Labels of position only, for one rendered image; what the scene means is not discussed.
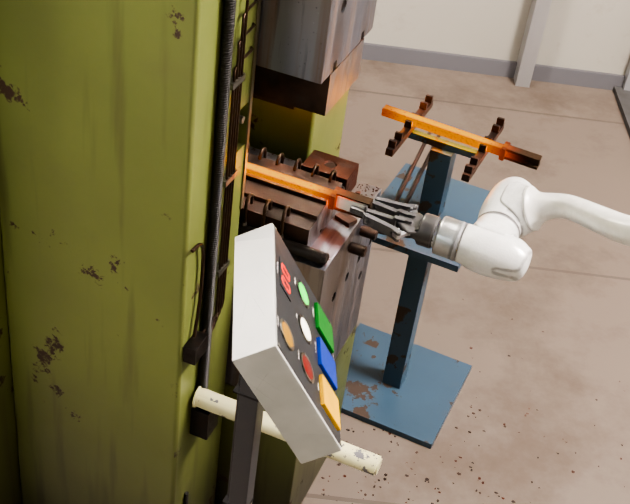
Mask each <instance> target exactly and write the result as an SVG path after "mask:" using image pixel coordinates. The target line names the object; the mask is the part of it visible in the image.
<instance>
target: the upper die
mask: <svg viewBox="0 0 630 504"><path fill-rule="evenodd" d="M364 39H365V38H363V39H361V41H360V43H359V44H358V45H357V46H356V47H355V48H354V49H353V50H352V51H351V52H350V53H349V54H348V56H347V57H346V58H345V59H344V60H343V61H342V62H341V63H340V64H339V65H338V66H337V68H336V69H333V72H332V73H331V74H330V75H329V76H328V77H327V78H326V79H325V81H324V82H323V83H322V84H317V83H314V82H311V81H307V80H304V79H301V78H297V77H294V76H291V75H287V74H284V73H281V72H277V71H274V70H271V69H267V68H264V67H261V66H257V65H256V68H255V80H254V91H253V94H254V95H258V96H261V97H264V98H267V99H271V100H274V101H277V102H280V103H284V104H287V105H290V106H293V107H297V108H300V109H303V110H306V111H309V112H313V113H316V114H319V115H322V116H325V115H326V114H327V113H328V112H329V111H330V110H331V108H332V107H333V106H334V105H335V104H336V103H337V101H338V100H339V99H340V98H341V97H342V96H343V95H344V93H345V92H346V91H347V90H348V89H349V88H350V86H351V85H352V84H353V83H354V82H355V81H356V80H357V78H358V77H359V72H360V65H361V59H362V52H363V46H364Z"/></svg>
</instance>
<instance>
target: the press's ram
mask: <svg viewBox="0 0 630 504"><path fill-rule="evenodd" d="M376 3H377V0H262V1H261V12H260V24H259V35H258V46H257V57H256V65H257V66H261V67H264V68H267V69H271V70H274V71H277V72H281V73H284V74H287V75H291V76H294V77H297V78H301V79H304V80H307V81H311V82H314V83H317V84H322V83H323V82H324V81H325V79H326V78H327V77H328V76H329V75H330V74H331V73H332V72H333V69H336V68H337V66H338V65H339V64H340V63H341V62H342V61H343V60H344V59H345V58H346V57H347V56H348V54H349V53H350V52H351V51H352V50H353V49H354V48H355V47H356V46H357V45H358V44H359V43H360V41H361V39H363V38H364V37H365V36H366V35H367V34H368V33H369V32H370V31H371V29H372V28H373V22H374V16H375V10H376Z"/></svg>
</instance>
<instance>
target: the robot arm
mask: <svg viewBox="0 0 630 504"><path fill-rule="evenodd" d="M336 207H337V208H340V209H343V210H346V211H349V212H350V213H353V214H356V215H358V216H361V217H362V218H363V222H362V223H363V224H364V225H366V226H368V227H370V228H372V229H374V230H376V231H378V232H380V233H383V234H385V235H387V236H389V237H390V238H392V239H393V240H394V241H395V242H399V241H400V238H403V237H406V238H412V239H414V240H415V243H416V244H417V245H420V246H423V247H425V248H428V249H429V248H431V247H432V253H433V254H435V255H438V256H441V257H444V258H447V259H449V260H451V261H455V262H457V263H459V264H461V265H462V266H464V267H465V268H466V269H468V270H470V271H473V272H475V273H478V274H480V275H483V276H486V277H490V278H494V279H498V280H504V281H518V280H520V279H521V278H522V277H523V276H524V274H525V273H526V271H527V269H528V267H529V264H530V261H531V258H532V250H531V249H530V247H529V246H528V245H527V244H526V243H525V242H524V241H523V240H521V239H520V238H522V237H524V236H525V235H527V234H529V233H531V232H534V231H536V230H539V229H540V228H541V226H542V224H543V223H544V222H545V221H547V220H550V219H556V218H563V219H567V220H570V221H573V222H575V223H577V224H579V225H581V226H583V227H585V228H587V229H589V230H591V231H593V232H595V233H597V234H599V235H601V236H604V237H606V238H608V239H610V240H612V241H614V242H617V243H620V244H623V245H627V246H630V215H626V214H623V213H620V212H618V211H615V210H612V209H609V208H607V207H604V206H601V205H599V204H596V203H593V202H591V201H588V200H585V199H583V198H580V197H577V196H573V195H569V194H561V193H542V192H539V191H538V190H537V189H536V188H535V187H534V186H532V185H531V184H530V183H529V182H528V181H526V180H525V179H523V178H520V177H509V178H506V179H504V180H502V181H500V182H499V183H498V184H496V185H495V186H494V188H493V189H492V190H491V191H490V193H489V194H488V196H487V197H486V199H485V201H484V203H483V205H482V207H481V209H480V212H479V215H478V219H477V221H476V222H475V223H474V224H473V225H472V224H468V223H466V222H462V221H460V220H457V219H454V218H451V217H448V216H445V217H444V218H443V220H441V218H440V217H439V216H436V215H433V214H430V213H426V214H425V215H424V216H423V215H422V214H420V213H418V211H417V207H418V205H416V204H406V203H402V202H398V201H394V200H389V199H385V198H381V197H375V199H374V200H373V202H372V206H371V209H369V208H368V205H365V204H362V203H359V202H356V201H353V200H350V199H347V198H344V197H341V196H338V197H337V202H336Z"/></svg>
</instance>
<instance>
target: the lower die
mask: <svg viewBox="0 0 630 504"><path fill-rule="evenodd" d="M247 162H250V163H253V164H256V165H259V166H262V167H265V168H268V169H271V170H274V171H277V172H280V173H283V174H287V175H290V176H293V177H296V178H299V179H302V180H305V181H308V182H311V183H314V184H317V185H320V186H323V187H327V188H330V189H333V190H334V189H335V188H336V187H341V188H342V183H341V182H338V181H335V180H332V182H331V183H330V182H328V180H329V179H328V178H325V177H322V176H319V175H316V174H314V177H311V173H310V172H307V171H304V170H301V169H297V168H296V171H293V167H291V166H288V165H285V164H282V163H279V165H275V163H276V161H273V160H270V159H266V158H263V157H262V158H261V160H259V159H258V156H257V155H254V154H251V153H248V158H247ZM250 193H253V195H254V203H253V204H250V199H249V202H248V209H247V220H246V221H247V225H248V226H251V227H254V228H260V227H261V224H262V214H263V208H264V205H265V203H266V201H267V200H268V199H271V200H272V210H268V207H267V210H266V219H265V225H268V224H270V223H273V224H274V226H275V227H276V228H277V231H278V233H280V225H281V217H282V213H283V210H284V208H285V207H286V206H287V205H289V206H290V207H291V212H290V216H289V217H288V216H287V212H286V215H285V221H284V229H283V234H284V237H283V238H286V239H289V240H292V241H295V242H298V243H301V244H304V245H307V246H310V247H312V245H313V244H314V242H315V241H316V240H317V238H318V237H319V236H320V234H321V233H322V231H323V230H324V229H325V227H326V226H327V224H328V223H329V222H330V220H331V219H332V218H333V216H334V215H335V213H336V212H337V210H334V209H333V210H332V209H329V208H328V199H325V198H322V197H319V196H316V195H313V194H310V193H307V192H304V191H301V190H298V189H295V188H292V187H289V186H285V185H282V184H279V183H276V182H273V181H270V180H267V179H264V178H261V177H258V176H255V175H252V174H249V173H246V180H245V192H244V203H243V208H242V209H240V216H239V223H242V221H243V215H244V204H245V200H246V198H247V196H248V195H249V194H250ZM321 229H322V230H321ZM320 230H321V233H320Z"/></svg>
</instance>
